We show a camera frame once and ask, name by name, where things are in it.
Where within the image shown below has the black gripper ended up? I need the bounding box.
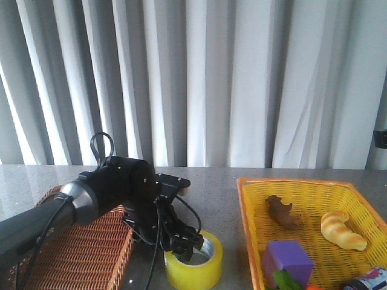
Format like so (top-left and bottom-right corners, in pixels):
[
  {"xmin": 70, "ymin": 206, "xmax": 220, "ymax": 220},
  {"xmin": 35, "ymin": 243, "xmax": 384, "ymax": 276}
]
[{"xmin": 122, "ymin": 198, "xmax": 204, "ymax": 262}]

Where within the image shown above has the yellow packing tape roll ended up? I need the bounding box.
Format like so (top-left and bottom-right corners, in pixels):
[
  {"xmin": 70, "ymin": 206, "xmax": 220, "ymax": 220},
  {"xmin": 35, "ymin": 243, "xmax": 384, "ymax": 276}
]
[{"xmin": 164, "ymin": 230, "xmax": 223, "ymax": 289}]

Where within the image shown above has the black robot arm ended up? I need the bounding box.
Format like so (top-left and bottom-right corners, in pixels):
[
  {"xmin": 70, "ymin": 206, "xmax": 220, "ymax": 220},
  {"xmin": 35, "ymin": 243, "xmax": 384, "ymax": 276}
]
[{"xmin": 1, "ymin": 156, "xmax": 204, "ymax": 269}]

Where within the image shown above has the brown animal figurine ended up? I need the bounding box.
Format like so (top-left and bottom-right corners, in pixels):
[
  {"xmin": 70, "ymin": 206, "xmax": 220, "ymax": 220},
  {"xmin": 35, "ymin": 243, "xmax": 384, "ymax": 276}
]
[{"xmin": 265, "ymin": 195, "xmax": 304, "ymax": 230}]

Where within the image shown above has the brown woven basket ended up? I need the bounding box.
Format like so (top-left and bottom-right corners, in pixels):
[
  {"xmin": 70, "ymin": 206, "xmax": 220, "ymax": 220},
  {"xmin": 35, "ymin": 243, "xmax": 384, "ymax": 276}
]
[{"xmin": 1, "ymin": 187, "xmax": 133, "ymax": 289}]

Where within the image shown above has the toy carrot with green leaves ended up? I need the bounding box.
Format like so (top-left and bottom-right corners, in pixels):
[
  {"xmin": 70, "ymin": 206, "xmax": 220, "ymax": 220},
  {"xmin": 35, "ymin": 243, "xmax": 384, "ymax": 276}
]
[{"xmin": 264, "ymin": 269, "xmax": 323, "ymax": 290}]

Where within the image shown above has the purple foam cube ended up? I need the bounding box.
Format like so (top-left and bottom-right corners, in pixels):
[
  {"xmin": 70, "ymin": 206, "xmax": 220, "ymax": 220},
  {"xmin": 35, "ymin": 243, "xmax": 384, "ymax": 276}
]
[{"xmin": 261, "ymin": 240, "xmax": 314, "ymax": 289}]

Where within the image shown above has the toy croissant bread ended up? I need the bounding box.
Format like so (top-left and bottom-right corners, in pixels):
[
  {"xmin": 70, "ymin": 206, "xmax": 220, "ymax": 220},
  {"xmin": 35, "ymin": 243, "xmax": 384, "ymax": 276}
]
[{"xmin": 320, "ymin": 210, "xmax": 368, "ymax": 251}]

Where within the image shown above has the yellow woven basket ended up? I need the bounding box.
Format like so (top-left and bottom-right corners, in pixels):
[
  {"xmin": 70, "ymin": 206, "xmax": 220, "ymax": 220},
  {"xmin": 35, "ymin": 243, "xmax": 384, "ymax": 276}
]
[{"xmin": 238, "ymin": 177, "xmax": 386, "ymax": 289}]

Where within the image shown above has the white grey curtain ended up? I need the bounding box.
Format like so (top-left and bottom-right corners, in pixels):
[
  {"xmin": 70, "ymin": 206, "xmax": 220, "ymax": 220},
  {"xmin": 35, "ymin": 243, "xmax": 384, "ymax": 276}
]
[{"xmin": 1, "ymin": 1, "xmax": 386, "ymax": 169}]

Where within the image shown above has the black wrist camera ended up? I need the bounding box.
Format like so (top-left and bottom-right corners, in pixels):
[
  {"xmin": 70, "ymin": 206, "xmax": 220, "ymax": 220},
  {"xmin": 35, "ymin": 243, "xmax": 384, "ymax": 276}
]
[{"xmin": 155, "ymin": 173, "xmax": 191, "ymax": 202}]

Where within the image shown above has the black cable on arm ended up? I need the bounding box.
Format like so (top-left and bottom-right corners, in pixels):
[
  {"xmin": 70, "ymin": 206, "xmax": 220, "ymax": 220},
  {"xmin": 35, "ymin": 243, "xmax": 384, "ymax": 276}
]
[{"xmin": 18, "ymin": 132, "xmax": 203, "ymax": 290}]

